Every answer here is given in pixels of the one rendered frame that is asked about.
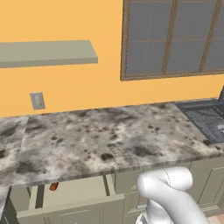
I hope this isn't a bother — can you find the open grey-green drawer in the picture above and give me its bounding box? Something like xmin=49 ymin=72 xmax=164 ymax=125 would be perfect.
xmin=16 ymin=173 xmax=126 ymax=224

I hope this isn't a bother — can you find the grey-green cupboard door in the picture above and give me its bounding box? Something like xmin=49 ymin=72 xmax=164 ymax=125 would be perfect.
xmin=197 ymin=157 xmax=224 ymax=209
xmin=114 ymin=163 xmax=192 ymax=224

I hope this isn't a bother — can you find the dark grey sink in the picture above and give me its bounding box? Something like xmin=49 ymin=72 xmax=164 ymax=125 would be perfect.
xmin=174 ymin=87 xmax=224 ymax=144

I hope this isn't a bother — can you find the brown framed window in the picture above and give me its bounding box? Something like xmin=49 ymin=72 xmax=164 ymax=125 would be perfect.
xmin=120 ymin=0 xmax=224 ymax=81

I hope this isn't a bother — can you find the grey wall socket plate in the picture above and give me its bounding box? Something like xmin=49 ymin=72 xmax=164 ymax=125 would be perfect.
xmin=29 ymin=92 xmax=46 ymax=111

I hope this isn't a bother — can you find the grey-green wall shelf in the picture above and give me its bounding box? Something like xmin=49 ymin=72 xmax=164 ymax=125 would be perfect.
xmin=0 ymin=39 xmax=99 ymax=69

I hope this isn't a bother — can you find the red-handled pizza cutter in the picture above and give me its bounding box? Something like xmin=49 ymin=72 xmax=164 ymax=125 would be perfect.
xmin=48 ymin=182 xmax=60 ymax=192

